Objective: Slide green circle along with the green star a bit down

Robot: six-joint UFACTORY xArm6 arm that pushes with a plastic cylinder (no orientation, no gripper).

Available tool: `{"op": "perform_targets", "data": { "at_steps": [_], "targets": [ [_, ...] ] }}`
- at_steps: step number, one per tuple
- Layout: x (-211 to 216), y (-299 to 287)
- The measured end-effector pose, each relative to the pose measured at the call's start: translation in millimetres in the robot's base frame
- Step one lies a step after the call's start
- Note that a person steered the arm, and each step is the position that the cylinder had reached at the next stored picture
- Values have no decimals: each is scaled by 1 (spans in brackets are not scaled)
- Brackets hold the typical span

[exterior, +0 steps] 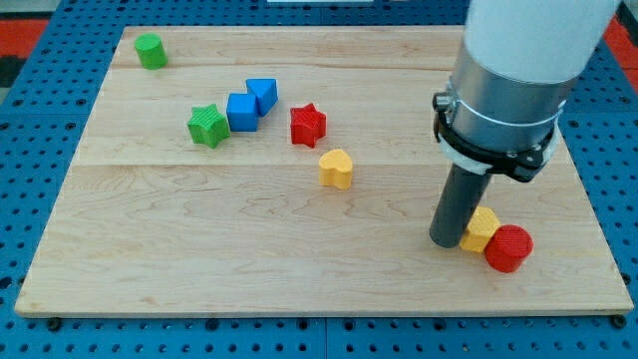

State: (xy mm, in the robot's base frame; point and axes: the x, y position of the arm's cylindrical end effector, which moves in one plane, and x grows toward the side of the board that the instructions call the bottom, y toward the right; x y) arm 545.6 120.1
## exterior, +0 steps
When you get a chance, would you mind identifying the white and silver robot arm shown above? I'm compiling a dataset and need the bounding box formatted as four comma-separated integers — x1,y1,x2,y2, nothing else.
433,0,620,182

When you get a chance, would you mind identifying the red star block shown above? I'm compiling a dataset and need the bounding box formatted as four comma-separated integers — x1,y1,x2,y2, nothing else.
290,103,327,149

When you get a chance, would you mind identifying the green star block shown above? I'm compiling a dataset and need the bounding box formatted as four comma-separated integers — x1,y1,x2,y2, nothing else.
187,104,230,149

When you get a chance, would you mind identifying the yellow heart block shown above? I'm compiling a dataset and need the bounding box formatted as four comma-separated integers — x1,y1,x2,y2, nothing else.
318,149,353,189

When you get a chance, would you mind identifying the light wooden board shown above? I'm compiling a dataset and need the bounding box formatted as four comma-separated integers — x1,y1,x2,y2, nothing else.
15,26,634,318

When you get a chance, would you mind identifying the blue triangle block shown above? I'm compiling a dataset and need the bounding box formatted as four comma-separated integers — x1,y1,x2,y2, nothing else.
245,78,278,117

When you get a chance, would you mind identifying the blue cube block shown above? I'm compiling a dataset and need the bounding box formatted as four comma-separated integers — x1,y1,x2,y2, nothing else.
226,93,258,132

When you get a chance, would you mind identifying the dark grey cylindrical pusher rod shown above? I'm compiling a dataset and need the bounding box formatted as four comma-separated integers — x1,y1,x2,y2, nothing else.
429,165,491,248

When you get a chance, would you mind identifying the yellow hexagon block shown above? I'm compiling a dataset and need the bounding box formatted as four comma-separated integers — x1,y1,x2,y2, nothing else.
460,206,501,252

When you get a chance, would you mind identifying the red cylinder block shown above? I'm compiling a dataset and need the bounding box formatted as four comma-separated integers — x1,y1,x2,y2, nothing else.
484,224,534,273

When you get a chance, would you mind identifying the green cylinder block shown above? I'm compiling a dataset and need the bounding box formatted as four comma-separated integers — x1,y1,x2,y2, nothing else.
134,33,167,70

